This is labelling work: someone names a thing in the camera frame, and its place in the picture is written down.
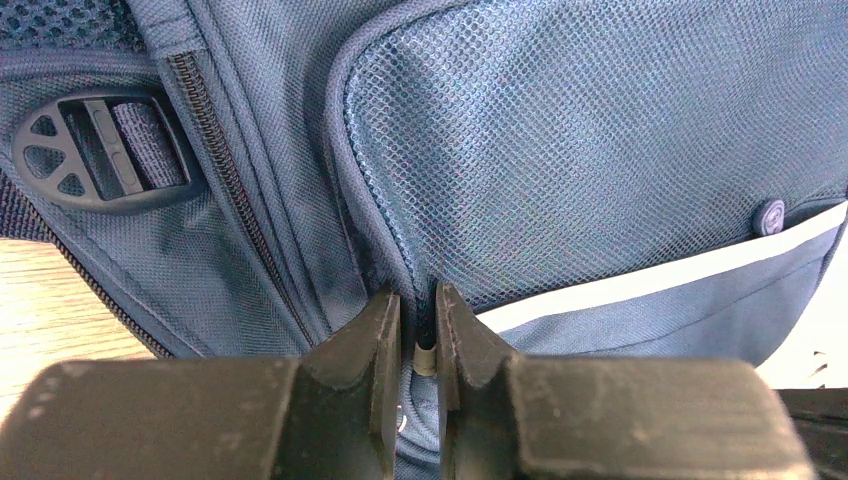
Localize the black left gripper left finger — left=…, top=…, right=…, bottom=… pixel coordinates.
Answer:
left=1, top=288, right=400, bottom=479

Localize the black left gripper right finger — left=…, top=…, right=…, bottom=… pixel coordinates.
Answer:
left=435, top=283, right=816, bottom=479

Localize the navy blue backpack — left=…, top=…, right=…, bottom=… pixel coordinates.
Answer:
left=1, top=1, right=847, bottom=479

